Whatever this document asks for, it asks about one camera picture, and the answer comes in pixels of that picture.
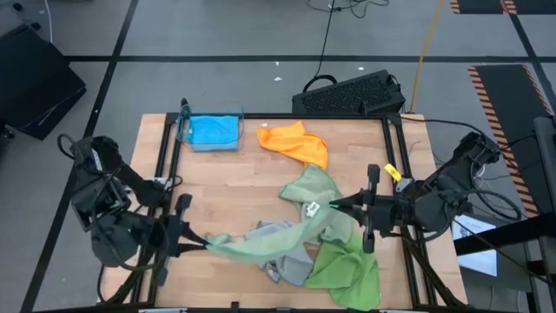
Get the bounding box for black looped cable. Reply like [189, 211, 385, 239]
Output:
[471, 164, 523, 223]

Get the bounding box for black hazard-striped floor mat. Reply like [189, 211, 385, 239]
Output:
[449, 0, 556, 16]
[467, 63, 556, 218]

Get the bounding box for black equipment case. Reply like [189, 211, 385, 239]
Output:
[0, 23, 87, 141]

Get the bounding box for grey metal post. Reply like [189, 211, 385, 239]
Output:
[533, 116, 556, 313]

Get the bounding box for yellow tape tag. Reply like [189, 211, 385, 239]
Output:
[383, 163, 403, 183]

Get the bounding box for black metal beam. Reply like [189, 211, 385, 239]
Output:
[453, 212, 556, 258]

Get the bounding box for black perforated computer case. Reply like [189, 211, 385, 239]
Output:
[291, 69, 407, 117]

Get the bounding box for blue microfiber towel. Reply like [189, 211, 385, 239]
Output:
[187, 115, 241, 147]

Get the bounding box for yellow cable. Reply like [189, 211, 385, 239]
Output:
[407, 0, 447, 114]

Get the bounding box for grey microfiber towel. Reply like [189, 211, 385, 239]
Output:
[242, 219, 314, 287]

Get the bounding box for pale green teal-edged towel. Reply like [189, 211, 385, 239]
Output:
[206, 163, 355, 265]

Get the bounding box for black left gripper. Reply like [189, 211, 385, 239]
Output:
[149, 194, 211, 286]

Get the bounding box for white cable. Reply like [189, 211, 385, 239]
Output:
[43, 0, 55, 44]

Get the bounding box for orange microfiber towel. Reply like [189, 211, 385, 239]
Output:
[255, 120, 329, 170]

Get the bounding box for black floor cable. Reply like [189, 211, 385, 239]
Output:
[302, 0, 392, 93]

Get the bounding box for bright green microfiber towel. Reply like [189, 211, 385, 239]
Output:
[303, 234, 381, 312]

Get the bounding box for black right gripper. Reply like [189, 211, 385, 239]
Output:
[329, 163, 418, 254]

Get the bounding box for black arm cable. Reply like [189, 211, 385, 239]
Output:
[399, 116, 479, 137]

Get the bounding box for white paper sheet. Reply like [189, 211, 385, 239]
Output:
[451, 212, 499, 277]

